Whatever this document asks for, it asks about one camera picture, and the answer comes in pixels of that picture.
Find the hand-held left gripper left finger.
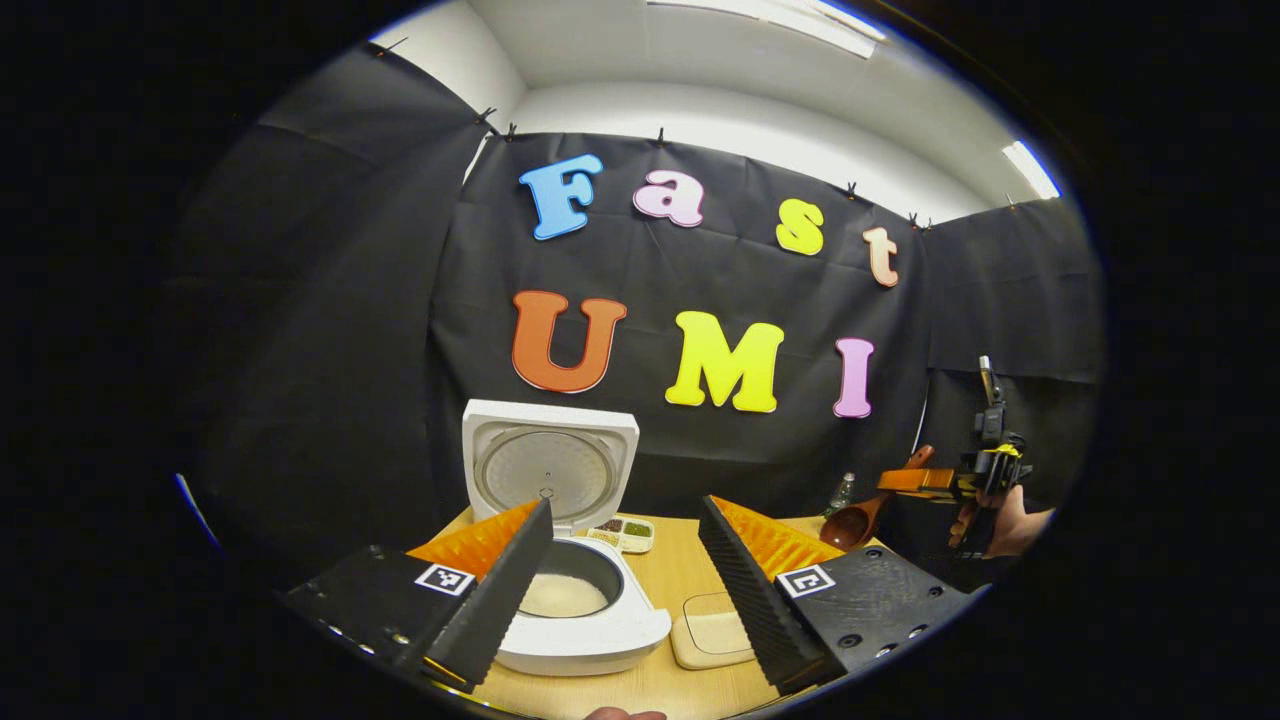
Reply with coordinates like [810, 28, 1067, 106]
[283, 497, 554, 691]

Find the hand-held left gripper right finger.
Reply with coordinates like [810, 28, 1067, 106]
[697, 495, 976, 696]

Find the clear rice container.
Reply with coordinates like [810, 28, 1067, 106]
[670, 592, 758, 671]

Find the brown wooden spoon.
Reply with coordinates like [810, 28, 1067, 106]
[818, 445, 936, 553]

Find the white rice cooker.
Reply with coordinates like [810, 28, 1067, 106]
[462, 399, 673, 677]

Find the white divided bean tray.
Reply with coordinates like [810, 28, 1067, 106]
[587, 515, 656, 555]

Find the black backdrop cloth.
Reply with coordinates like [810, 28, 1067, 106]
[175, 45, 1106, 591]

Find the small ceiling light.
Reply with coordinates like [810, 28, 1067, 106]
[1002, 140, 1061, 201]

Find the long ceiling light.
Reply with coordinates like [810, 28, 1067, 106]
[648, 0, 888, 59]

